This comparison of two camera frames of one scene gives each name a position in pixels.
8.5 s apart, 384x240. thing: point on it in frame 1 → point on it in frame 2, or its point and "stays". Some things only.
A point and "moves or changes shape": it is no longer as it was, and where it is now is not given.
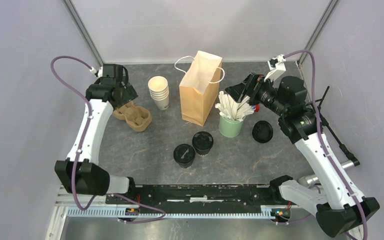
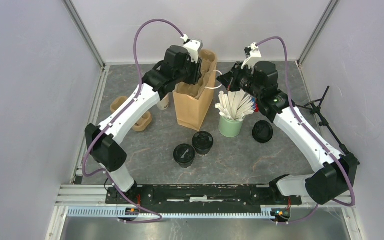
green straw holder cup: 230,128 stays
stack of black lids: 262,131 stays
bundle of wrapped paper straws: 231,109 stays
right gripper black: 251,86 → 229,80
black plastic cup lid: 184,153 stays
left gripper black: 129,94 → 196,69
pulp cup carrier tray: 137,118 moves or changes shape
